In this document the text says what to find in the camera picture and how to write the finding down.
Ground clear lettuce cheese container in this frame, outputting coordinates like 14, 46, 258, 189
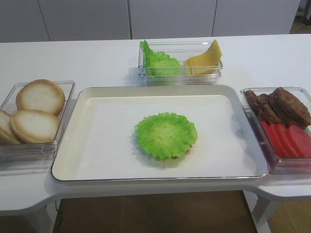
138, 39, 223, 86

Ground clear patty tomato container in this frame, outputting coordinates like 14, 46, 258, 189
241, 87, 311, 174

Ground clear bun container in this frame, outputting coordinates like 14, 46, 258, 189
0, 81, 75, 162

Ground white metal serving tray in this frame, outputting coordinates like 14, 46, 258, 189
51, 85, 268, 183

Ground stacked red tomato slices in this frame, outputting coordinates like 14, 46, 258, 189
260, 121, 299, 158

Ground left edge bun half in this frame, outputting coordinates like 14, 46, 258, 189
0, 110, 21, 145

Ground green lettuce leaves in container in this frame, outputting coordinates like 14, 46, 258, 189
140, 40, 182, 76

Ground front bun half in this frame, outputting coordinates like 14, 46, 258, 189
10, 109, 60, 143

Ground yellow cheese slices stack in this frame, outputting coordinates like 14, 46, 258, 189
183, 54, 221, 75

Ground brown meat patty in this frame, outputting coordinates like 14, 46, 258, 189
257, 94, 284, 125
268, 87, 311, 130
243, 90, 261, 115

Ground red tomato slice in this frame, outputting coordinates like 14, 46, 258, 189
288, 125, 311, 158

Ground top bun half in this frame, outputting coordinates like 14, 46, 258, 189
16, 79, 65, 115

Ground upright yellow cheese slice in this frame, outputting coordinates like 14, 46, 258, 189
206, 39, 222, 62

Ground green lettuce leaf on tray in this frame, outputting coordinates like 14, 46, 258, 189
136, 112, 198, 160

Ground left brown meat patty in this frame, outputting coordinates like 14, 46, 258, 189
243, 90, 261, 115

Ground middle brown meat patty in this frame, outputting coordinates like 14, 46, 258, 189
257, 94, 284, 125

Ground right brown meat patty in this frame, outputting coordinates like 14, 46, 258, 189
268, 87, 311, 130

